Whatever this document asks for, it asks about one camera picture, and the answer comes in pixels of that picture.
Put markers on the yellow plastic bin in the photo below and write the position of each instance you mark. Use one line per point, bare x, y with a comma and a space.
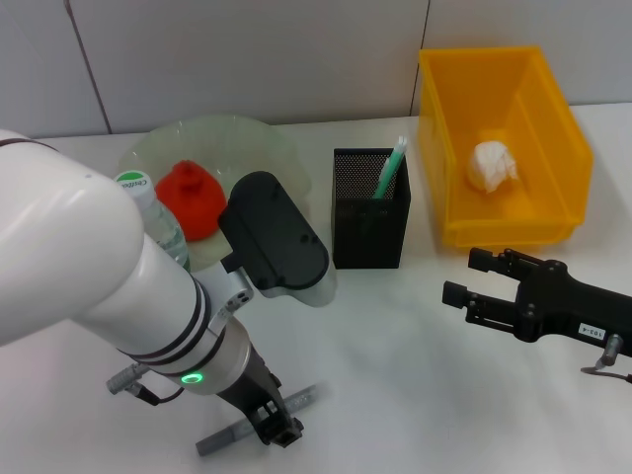
543, 148

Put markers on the white paper ball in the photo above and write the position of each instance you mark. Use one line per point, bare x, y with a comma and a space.
489, 163

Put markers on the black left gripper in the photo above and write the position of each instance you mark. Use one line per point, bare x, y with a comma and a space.
252, 385

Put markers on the clear green-label water bottle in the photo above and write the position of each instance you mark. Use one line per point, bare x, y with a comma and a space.
163, 227

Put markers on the translucent green fruit plate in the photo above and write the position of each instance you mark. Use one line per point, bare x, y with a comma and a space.
266, 143

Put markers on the silver glitter pen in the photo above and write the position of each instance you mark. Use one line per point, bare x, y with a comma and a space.
217, 439

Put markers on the mint green utility knife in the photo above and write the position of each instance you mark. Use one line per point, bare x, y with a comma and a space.
392, 168

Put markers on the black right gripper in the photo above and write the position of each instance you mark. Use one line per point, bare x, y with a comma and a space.
568, 306

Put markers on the red-orange fruit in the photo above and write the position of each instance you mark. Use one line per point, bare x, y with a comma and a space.
192, 207

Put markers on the black mesh pen holder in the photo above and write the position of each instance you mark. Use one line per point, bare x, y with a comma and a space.
370, 237

